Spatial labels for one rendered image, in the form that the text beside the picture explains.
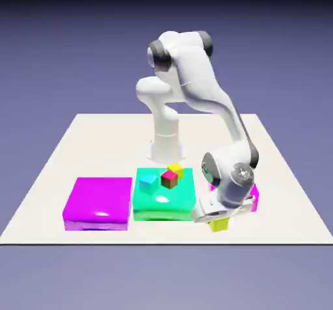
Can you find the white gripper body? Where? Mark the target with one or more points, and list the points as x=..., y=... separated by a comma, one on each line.
x=208, y=208

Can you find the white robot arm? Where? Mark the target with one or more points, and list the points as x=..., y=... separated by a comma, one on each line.
x=197, y=81

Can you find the small yellow cube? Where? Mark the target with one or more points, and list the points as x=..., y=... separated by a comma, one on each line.
x=177, y=169

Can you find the small yellow-green cube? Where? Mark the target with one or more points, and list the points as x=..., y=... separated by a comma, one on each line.
x=219, y=224

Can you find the small cyan cube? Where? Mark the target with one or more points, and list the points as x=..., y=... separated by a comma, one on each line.
x=148, y=183

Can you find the small red cube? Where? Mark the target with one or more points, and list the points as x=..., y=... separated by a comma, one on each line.
x=169, y=179

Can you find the large green box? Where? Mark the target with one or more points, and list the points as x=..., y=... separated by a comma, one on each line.
x=164, y=198

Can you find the large magenta box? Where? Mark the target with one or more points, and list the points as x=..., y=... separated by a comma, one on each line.
x=254, y=195
x=97, y=200

